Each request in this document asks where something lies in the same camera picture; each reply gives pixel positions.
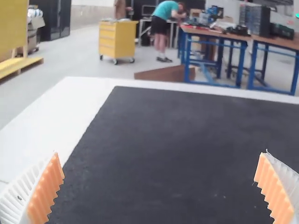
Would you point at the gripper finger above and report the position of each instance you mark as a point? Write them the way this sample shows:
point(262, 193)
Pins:
point(30, 191)
point(278, 186)

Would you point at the black mat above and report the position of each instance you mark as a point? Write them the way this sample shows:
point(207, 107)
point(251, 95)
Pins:
point(175, 151)

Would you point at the yellow wooden pallet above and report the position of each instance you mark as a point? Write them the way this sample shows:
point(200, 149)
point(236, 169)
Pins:
point(16, 66)

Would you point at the blue workbench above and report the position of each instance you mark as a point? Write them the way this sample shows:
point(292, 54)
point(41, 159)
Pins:
point(275, 60)
point(210, 44)

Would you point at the brown wooden board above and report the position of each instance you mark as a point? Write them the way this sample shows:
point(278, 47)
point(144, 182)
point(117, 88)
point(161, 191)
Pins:
point(163, 74)

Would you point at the small parts drawer cabinet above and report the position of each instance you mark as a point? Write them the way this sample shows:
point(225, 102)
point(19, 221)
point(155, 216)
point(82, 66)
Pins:
point(254, 19)

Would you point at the black cabinet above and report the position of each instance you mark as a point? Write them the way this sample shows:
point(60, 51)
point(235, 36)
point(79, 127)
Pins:
point(53, 18)

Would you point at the yellow tool cart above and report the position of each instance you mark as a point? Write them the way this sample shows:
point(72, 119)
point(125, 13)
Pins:
point(116, 39)

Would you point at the person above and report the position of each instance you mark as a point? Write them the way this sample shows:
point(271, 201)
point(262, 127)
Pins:
point(119, 9)
point(161, 25)

